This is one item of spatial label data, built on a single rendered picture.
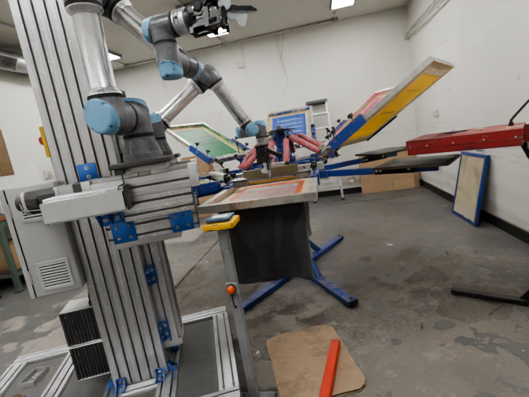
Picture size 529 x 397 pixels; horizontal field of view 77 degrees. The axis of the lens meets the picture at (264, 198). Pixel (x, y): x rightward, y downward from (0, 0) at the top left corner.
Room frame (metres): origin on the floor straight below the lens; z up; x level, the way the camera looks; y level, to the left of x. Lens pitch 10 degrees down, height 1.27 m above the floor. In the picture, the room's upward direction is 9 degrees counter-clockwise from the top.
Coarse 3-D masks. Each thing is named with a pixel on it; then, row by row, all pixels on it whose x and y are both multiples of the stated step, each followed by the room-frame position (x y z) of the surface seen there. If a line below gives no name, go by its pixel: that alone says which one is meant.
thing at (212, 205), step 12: (312, 180) 1.83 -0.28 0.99; (228, 192) 2.02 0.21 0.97; (300, 192) 1.52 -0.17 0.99; (312, 192) 1.48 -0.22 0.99; (204, 204) 1.63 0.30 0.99; (216, 204) 1.57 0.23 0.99; (228, 204) 1.55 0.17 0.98; (240, 204) 1.54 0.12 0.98; (252, 204) 1.53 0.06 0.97; (264, 204) 1.52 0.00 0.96; (276, 204) 1.51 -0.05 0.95
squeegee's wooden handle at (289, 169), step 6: (270, 168) 2.11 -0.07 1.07; (276, 168) 2.10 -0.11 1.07; (282, 168) 2.09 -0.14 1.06; (288, 168) 2.08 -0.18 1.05; (294, 168) 2.08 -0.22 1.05; (246, 174) 2.14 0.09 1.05; (252, 174) 2.13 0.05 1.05; (258, 174) 2.12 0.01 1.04; (264, 174) 2.11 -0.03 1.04; (276, 174) 2.10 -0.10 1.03; (282, 174) 2.09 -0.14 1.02; (288, 174) 2.08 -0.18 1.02; (294, 174) 2.08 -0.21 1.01
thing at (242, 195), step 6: (258, 186) 2.20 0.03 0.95; (264, 186) 2.16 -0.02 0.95; (270, 186) 2.12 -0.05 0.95; (240, 192) 2.06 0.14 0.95; (246, 192) 2.01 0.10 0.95; (252, 192) 1.98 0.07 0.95; (258, 192) 1.94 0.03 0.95; (264, 192) 1.90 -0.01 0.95; (234, 198) 1.86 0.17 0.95; (240, 198) 1.82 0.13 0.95; (246, 198) 1.79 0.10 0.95
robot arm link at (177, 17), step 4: (180, 8) 1.09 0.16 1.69; (172, 12) 1.09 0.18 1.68; (176, 12) 1.08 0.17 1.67; (180, 12) 1.08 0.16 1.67; (172, 16) 1.08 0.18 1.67; (176, 16) 1.08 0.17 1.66; (180, 16) 1.07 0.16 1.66; (172, 20) 1.08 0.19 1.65; (176, 20) 1.08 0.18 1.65; (180, 20) 1.08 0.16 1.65; (184, 20) 1.08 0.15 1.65; (172, 24) 1.09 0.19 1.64; (176, 24) 1.08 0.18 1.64; (180, 24) 1.08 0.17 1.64; (184, 24) 1.08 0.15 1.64; (176, 28) 1.09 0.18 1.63; (180, 28) 1.09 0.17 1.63; (184, 28) 1.09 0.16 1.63; (188, 28) 1.10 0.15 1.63; (176, 32) 1.10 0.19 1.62; (180, 32) 1.10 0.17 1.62; (184, 32) 1.10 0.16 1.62; (188, 32) 1.10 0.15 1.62
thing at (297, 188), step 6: (294, 180) 2.19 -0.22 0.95; (300, 180) 2.14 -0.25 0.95; (288, 186) 1.99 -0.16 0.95; (294, 186) 1.95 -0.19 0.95; (300, 186) 1.92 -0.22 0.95; (270, 192) 1.87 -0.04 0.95; (276, 192) 1.83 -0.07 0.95; (282, 192) 1.80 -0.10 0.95; (288, 192) 1.77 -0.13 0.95; (294, 192) 1.74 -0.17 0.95
